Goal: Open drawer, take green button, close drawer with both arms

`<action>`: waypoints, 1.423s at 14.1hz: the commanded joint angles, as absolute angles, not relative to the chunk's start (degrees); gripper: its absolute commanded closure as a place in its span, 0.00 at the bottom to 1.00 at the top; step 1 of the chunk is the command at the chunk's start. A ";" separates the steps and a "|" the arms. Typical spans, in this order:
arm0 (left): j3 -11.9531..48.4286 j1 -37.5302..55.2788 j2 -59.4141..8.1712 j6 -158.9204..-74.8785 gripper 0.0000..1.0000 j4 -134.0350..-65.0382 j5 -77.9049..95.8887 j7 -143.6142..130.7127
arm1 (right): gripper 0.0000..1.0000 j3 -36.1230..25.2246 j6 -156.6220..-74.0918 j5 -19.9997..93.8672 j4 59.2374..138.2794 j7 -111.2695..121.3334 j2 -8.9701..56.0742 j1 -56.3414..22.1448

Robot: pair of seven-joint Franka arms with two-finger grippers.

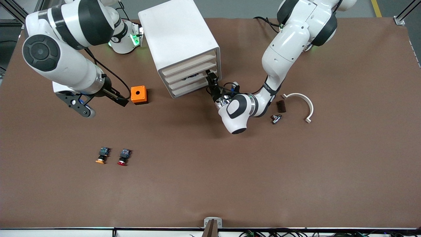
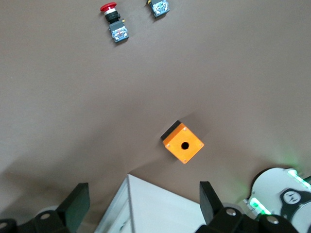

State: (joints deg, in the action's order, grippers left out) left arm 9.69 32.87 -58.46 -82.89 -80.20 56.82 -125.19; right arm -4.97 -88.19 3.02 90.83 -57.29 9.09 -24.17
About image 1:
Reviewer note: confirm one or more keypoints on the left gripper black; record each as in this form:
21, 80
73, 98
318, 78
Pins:
217, 96

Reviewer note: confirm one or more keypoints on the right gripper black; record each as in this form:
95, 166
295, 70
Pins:
109, 92

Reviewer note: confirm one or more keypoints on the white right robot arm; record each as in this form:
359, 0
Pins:
65, 65

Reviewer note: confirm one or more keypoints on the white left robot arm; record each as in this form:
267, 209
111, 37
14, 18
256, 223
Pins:
289, 42

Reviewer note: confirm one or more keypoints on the red mushroom push button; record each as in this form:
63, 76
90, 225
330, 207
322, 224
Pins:
125, 153

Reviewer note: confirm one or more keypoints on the yellow mushroom push button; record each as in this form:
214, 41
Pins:
104, 152

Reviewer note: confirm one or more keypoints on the small dark brown block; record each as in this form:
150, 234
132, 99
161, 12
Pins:
281, 106

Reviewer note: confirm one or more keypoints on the small metal fitting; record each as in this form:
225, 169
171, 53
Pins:
275, 119

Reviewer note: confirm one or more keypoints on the white curved clamp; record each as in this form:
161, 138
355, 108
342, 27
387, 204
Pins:
309, 107

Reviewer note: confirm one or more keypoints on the orange button enclosure box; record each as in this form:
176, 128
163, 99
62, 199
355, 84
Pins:
141, 97

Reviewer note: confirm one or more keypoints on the aluminium frame post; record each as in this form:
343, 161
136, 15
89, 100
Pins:
16, 11
408, 10

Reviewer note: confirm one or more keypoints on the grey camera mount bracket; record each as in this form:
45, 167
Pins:
208, 221

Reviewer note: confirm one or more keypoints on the white table edge rail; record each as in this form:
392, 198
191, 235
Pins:
65, 233

